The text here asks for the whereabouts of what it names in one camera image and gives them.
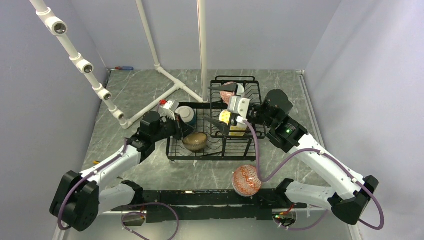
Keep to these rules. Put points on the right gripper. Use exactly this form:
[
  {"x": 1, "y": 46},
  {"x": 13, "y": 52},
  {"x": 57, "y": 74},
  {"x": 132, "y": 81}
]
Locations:
[{"x": 223, "y": 127}]

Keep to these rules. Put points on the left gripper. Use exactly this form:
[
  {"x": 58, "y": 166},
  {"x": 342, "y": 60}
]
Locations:
[{"x": 179, "y": 130}]

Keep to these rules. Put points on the blue yellow patterned bowl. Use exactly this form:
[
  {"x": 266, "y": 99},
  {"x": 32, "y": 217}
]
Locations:
[{"x": 233, "y": 127}]

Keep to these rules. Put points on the red patterned bowl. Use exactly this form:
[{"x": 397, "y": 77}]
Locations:
[{"x": 226, "y": 96}]

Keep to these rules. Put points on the teal white bowl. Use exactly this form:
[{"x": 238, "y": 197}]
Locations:
[{"x": 187, "y": 114}]

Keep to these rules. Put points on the brown glazed bowl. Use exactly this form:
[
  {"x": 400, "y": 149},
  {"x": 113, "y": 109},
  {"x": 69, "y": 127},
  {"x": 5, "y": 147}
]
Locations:
[{"x": 195, "y": 142}]

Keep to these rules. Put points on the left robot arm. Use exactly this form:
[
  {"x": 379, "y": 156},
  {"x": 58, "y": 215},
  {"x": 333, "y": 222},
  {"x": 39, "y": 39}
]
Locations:
[{"x": 81, "y": 197}]

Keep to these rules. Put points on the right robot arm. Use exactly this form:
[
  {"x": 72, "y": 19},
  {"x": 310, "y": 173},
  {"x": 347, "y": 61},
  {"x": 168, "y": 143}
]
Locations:
[{"x": 347, "y": 193}]

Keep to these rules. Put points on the orange geometric patterned bowl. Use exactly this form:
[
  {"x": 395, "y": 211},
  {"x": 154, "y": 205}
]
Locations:
[{"x": 245, "y": 181}]

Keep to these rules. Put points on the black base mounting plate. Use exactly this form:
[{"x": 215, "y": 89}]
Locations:
[{"x": 211, "y": 205}]

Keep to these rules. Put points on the red blue screwdriver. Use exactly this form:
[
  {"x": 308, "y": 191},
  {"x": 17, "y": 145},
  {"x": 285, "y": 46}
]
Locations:
[{"x": 124, "y": 68}]

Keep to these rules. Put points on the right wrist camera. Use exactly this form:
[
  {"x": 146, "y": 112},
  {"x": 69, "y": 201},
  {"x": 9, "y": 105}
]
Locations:
[{"x": 238, "y": 108}]

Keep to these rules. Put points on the black wire dish rack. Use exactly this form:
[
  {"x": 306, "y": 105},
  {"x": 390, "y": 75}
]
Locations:
[{"x": 219, "y": 147}]

